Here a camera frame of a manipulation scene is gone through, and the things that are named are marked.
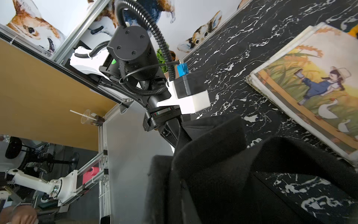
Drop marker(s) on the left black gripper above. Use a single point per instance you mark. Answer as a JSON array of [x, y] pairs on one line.
[[164, 119]]

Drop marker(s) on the black canvas tote bag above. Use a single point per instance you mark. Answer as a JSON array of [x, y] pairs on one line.
[[214, 178]]

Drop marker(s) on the cream tote bag yellow handles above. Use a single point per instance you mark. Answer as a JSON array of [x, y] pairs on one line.
[[314, 80]]

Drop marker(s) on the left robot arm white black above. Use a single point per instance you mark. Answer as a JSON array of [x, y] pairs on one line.
[[137, 63]]

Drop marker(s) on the person's hand in background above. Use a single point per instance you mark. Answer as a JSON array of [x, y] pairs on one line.
[[24, 214]]

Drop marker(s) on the potted green plant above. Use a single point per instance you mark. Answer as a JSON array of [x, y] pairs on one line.
[[162, 60]]

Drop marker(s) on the clear plastic cup with straw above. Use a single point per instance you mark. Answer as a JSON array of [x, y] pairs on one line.
[[90, 118]]

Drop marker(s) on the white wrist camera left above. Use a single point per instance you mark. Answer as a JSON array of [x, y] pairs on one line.
[[188, 91]]

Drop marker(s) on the pink object on outside rail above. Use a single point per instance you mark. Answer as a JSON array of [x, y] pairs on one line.
[[90, 174]]

